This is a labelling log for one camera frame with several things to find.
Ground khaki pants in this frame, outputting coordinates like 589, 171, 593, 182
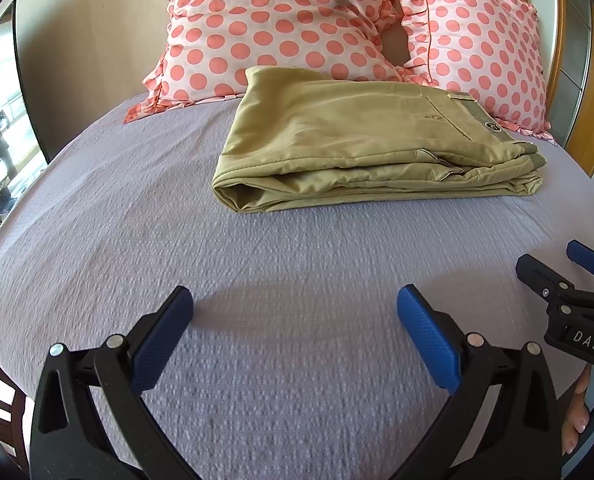
212, 66, 546, 214

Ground pink polka-dot pillow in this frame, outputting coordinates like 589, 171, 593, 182
125, 0, 400, 122
382, 0, 553, 141

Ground person's right hand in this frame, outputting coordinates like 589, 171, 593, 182
562, 364, 592, 454

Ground left pink polka-dot pillow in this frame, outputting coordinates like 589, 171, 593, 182
125, 0, 400, 122

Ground right pink polka-dot pillow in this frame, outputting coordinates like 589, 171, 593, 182
382, 0, 553, 141

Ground lavender bed sheet mattress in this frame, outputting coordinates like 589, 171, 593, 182
0, 101, 594, 479

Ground black flat television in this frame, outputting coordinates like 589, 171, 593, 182
0, 2, 48, 226

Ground wooden framed glass door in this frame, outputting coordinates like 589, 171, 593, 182
527, 0, 594, 177

